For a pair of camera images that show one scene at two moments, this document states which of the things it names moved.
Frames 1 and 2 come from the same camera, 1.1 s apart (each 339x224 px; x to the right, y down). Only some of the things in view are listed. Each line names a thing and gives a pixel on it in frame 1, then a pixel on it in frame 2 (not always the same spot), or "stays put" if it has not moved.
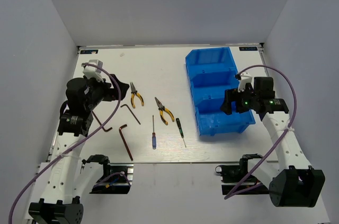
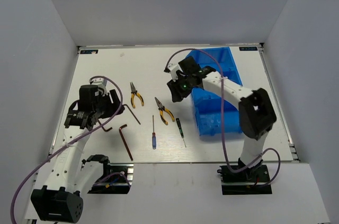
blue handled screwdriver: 153,136 stays put
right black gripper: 231,95 → 177,94
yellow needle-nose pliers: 133,92 stays put
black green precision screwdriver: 180,130 stays put
